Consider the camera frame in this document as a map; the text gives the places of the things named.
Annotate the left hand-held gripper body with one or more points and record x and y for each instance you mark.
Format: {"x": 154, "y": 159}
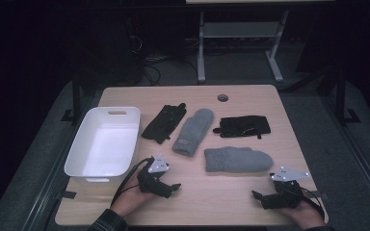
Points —
{"x": 152, "y": 183}

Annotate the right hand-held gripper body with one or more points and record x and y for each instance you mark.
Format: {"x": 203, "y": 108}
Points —
{"x": 284, "y": 195}

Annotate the plain grey mitten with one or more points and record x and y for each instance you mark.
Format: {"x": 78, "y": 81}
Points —
{"x": 237, "y": 159}

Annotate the white plastic bin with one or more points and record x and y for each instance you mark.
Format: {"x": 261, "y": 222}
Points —
{"x": 104, "y": 150}

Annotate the grey mitten with label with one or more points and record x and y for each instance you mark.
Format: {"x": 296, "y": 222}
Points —
{"x": 192, "y": 131}

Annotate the black glove with fingers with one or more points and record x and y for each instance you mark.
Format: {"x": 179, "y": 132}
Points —
{"x": 244, "y": 125}

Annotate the person's left hand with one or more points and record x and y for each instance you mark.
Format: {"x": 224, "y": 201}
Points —
{"x": 130, "y": 200}

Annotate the person's right hand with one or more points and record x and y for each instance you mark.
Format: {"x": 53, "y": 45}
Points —
{"x": 306, "y": 216}

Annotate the black tape strip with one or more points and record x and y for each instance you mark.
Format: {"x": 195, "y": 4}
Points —
{"x": 68, "y": 194}

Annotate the grey metal stand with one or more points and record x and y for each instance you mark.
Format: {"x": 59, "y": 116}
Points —
{"x": 241, "y": 29}

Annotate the black frame post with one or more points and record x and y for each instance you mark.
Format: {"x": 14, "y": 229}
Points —
{"x": 342, "y": 96}
{"x": 76, "y": 96}

